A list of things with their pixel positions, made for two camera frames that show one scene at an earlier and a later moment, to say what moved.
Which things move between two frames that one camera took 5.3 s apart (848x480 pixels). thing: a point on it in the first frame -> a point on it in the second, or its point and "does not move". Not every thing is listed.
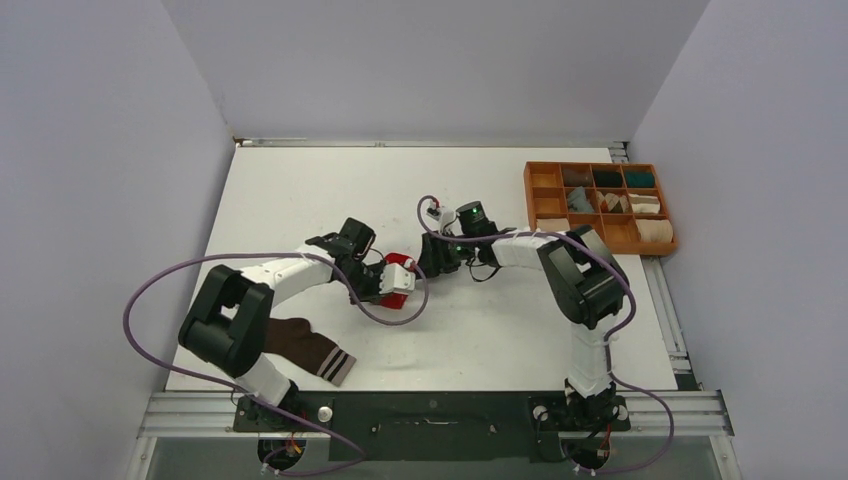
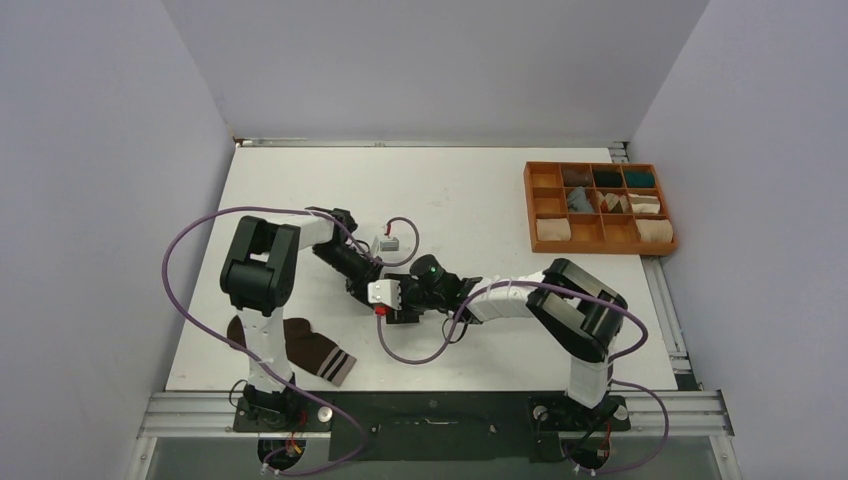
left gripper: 373,292 does not move
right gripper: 433,261 -> 406,313
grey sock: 578,202 does not move
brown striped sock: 293,341 does not move
